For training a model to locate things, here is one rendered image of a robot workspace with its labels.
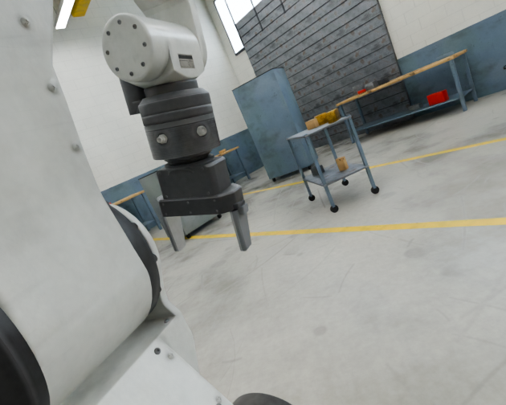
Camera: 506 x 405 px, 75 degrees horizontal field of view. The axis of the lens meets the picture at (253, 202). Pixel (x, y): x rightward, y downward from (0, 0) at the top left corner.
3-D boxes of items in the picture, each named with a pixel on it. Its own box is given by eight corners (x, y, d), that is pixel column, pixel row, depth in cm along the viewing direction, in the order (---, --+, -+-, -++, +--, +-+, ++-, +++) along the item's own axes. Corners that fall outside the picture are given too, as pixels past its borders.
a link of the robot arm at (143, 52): (226, 111, 43) (206, 16, 40) (181, 121, 34) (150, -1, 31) (157, 124, 48) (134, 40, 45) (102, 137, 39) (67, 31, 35)
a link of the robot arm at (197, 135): (255, 194, 46) (238, 107, 43) (226, 220, 38) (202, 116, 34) (181, 199, 51) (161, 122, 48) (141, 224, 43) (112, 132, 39)
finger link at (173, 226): (188, 243, 50) (177, 205, 48) (176, 253, 47) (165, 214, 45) (179, 243, 51) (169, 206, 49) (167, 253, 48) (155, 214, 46)
